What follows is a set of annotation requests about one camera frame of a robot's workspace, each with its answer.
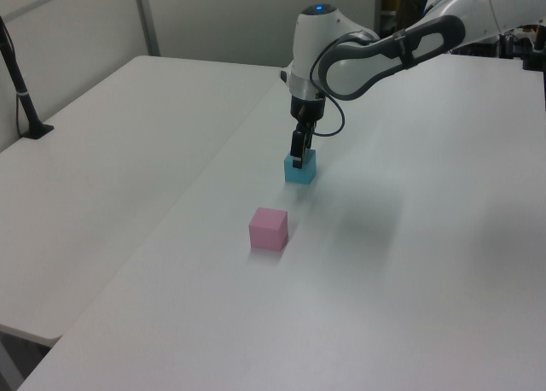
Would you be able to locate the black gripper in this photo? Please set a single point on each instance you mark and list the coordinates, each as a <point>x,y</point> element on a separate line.
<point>308,107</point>

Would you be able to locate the blue cube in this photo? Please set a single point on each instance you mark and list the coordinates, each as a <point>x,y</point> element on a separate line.
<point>305,175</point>

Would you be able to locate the pink cube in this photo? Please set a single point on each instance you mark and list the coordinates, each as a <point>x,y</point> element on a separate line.
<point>266,231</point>

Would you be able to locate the black equipment on table edge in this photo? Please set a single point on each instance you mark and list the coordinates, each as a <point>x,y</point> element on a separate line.
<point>535,51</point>

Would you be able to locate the grey metal partition post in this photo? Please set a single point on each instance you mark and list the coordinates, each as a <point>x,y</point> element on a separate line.
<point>147,19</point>

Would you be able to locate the black camera pole stand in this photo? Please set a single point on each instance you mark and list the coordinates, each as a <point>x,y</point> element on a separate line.
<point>23,100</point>

